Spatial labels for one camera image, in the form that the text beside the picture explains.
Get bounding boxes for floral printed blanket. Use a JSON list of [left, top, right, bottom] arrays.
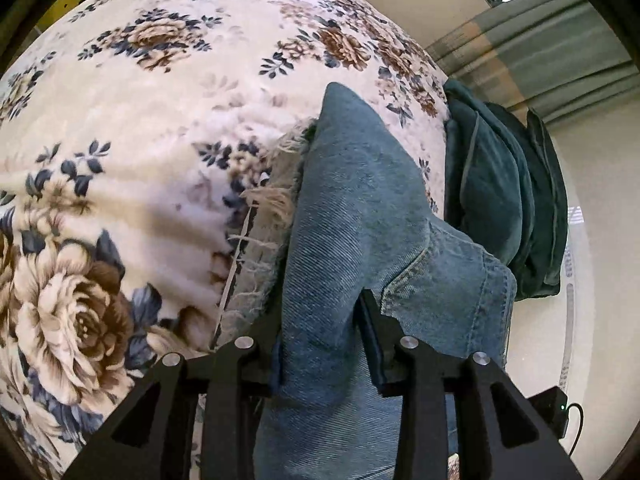
[[0, 0, 452, 480]]

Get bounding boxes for black box with green light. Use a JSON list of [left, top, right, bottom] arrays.
[[527, 386, 569, 440]]

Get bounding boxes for white bed headboard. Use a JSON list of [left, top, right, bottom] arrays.
[[504, 122, 640, 463]]

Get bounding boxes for teal plush pillow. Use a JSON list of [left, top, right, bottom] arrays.
[[480, 102, 570, 302]]

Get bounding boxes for teal curtain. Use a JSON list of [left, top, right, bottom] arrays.
[[424, 0, 637, 124]]

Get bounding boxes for teal plush blanket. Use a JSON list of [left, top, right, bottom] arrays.
[[442, 78, 537, 281]]

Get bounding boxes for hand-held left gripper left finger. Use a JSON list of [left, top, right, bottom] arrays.
[[64, 304, 284, 480]]

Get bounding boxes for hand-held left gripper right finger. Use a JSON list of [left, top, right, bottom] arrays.
[[356, 289, 584, 480]]

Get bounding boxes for blue denim pants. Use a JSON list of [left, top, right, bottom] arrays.
[[215, 82, 519, 480]]

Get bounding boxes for black cable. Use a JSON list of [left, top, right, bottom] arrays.
[[565, 402, 585, 457]]

